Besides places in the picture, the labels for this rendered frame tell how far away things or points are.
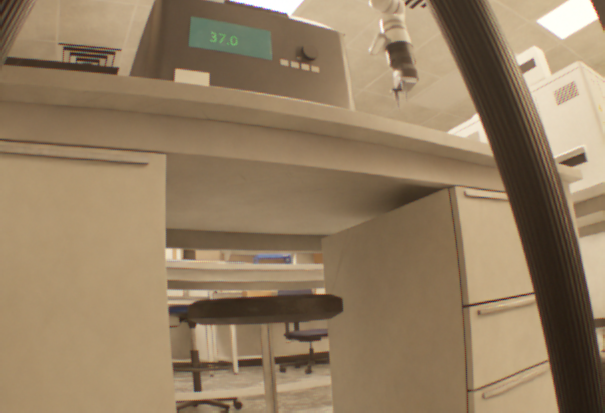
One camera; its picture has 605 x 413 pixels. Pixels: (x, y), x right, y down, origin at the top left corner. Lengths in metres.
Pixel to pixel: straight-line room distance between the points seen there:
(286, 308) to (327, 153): 0.30
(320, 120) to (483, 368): 0.60
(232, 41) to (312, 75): 0.17
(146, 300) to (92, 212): 0.14
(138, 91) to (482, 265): 0.74
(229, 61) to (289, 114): 0.17
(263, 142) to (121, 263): 0.29
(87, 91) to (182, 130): 0.16
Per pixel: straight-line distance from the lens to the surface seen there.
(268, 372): 1.02
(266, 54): 0.84
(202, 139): 0.67
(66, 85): 0.63
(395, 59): 1.18
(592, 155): 1.89
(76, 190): 0.62
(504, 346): 1.02
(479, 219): 0.99
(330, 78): 0.88
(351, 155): 0.79
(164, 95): 0.63
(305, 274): 2.70
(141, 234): 0.61
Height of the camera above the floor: 0.57
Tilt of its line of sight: 16 degrees up
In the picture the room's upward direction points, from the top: 4 degrees counter-clockwise
